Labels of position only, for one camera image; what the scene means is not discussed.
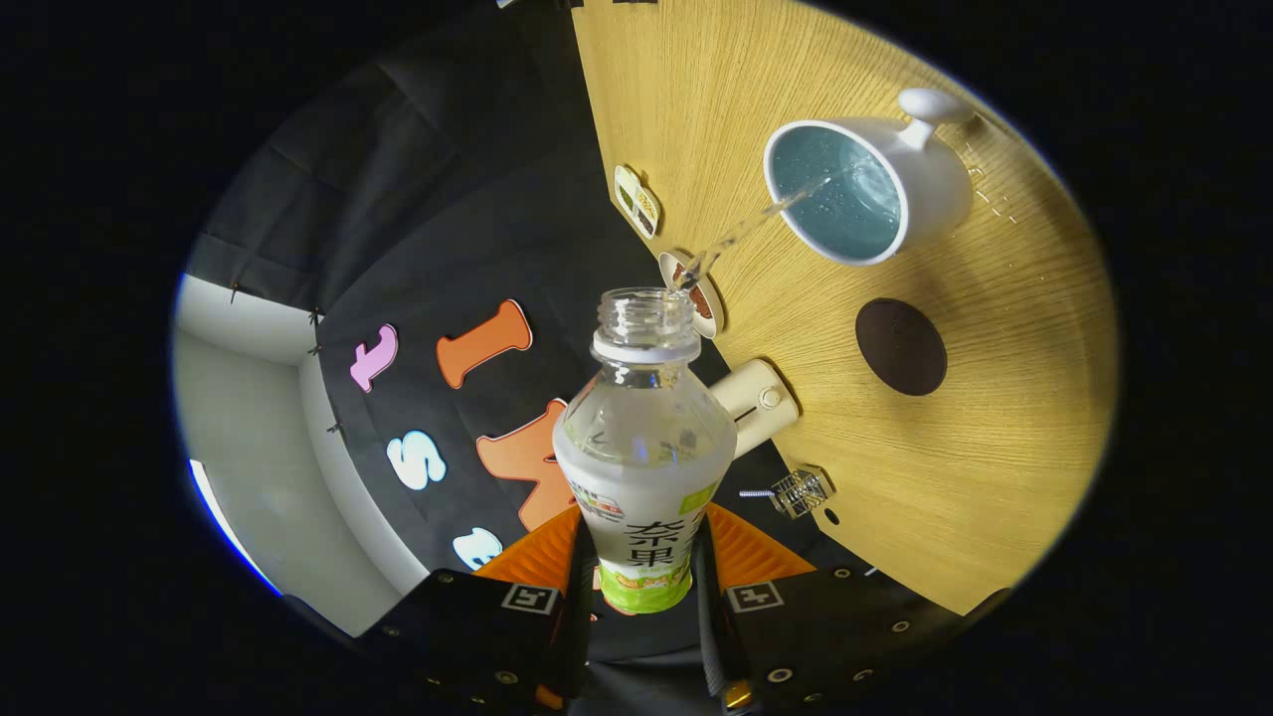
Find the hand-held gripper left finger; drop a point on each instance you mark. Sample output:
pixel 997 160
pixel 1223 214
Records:
pixel 575 626

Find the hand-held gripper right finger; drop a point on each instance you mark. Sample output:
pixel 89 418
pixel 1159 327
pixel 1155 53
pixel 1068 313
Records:
pixel 711 617

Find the clear juice bottle green label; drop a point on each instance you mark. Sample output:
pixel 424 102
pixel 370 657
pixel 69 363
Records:
pixel 641 477

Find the dark round coaster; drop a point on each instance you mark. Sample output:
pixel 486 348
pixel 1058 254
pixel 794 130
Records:
pixel 901 346

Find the white cup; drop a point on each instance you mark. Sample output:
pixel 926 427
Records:
pixel 935 189

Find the cream toaster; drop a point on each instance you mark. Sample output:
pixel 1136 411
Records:
pixel 761 403

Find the wooden table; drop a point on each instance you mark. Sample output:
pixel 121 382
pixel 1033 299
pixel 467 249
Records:
pixel 955 477

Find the white plate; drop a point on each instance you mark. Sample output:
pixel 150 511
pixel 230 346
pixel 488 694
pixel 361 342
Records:
pixel 711 310

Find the white divided condiment dish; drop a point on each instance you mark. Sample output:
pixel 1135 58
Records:
pixel 636 201

